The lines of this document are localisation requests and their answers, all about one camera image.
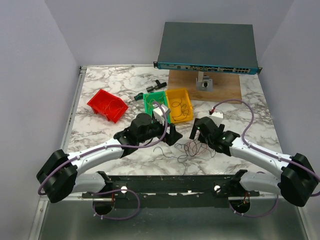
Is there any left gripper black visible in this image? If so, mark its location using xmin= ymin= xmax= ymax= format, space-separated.
xmin=138 ymin=115 xmax=182 ymax=146

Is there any orange cable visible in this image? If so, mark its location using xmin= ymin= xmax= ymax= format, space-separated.
xmin=174 ymin=141 xmax=211 ymax=157

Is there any yellow plastic bin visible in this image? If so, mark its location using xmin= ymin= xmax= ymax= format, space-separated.
xmin=165 ymin=88 xmax=193 ymax=124

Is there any yellow cable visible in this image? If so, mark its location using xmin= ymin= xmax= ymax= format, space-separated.
xmin=146 ymin=93 xmax=163 ymax=113

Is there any green plastic bin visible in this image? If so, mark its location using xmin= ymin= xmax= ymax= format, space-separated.
xmin=143 ymin=91 xmax=170 ymax=117

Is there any red plastic bin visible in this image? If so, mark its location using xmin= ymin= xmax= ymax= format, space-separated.
xmin=87 ymin=89 xmax=128 ymax=124

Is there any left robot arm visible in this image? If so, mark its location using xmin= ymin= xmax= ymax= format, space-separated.
xmin=36 ymin=113 xmax=183 ymax=203

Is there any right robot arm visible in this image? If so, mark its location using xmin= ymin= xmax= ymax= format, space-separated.
xmin=190 ymin=117 xmax=320 ymax=207

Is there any wooden board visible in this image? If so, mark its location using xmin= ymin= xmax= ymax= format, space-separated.
xmin=167 ymin=70 xmax=242 ymax=103

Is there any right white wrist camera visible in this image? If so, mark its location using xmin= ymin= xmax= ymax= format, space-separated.
xmin=208 ymin=109 xmax=224 ymax=126

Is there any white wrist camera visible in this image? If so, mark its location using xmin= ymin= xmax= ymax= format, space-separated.
xmin=152 ymin=104 xmax=171 ymax=125
xmin=208 ymin=109 xmax=224 ymax=126

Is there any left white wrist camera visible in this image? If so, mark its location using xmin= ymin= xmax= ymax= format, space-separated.
xmin=152 ymin=104 xmax=171 ymax=125

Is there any grey metal bracket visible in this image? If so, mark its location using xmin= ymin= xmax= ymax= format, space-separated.
xmin=196 ymin=71 xmax=214 ymax=92

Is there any black T-handle tool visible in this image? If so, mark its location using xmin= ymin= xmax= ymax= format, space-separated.
xmin=146 ymin=79 xmax=167 ymax=93

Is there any green handled screwdriver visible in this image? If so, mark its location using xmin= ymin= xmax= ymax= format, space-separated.
xmin=130 ymin=92 xmax=144 ymax=103

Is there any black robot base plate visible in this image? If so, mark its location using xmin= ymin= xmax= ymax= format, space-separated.
xmin=82 ymin=170 xmax=262 ymax=209

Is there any blue network switch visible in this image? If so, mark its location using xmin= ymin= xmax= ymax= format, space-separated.
xmin=153 ymin=22 xmax=262 ymax=75

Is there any aluminium frame rail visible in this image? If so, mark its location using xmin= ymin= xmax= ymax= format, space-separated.
xmin=29 ymin=197 xmax=315 ymax=240

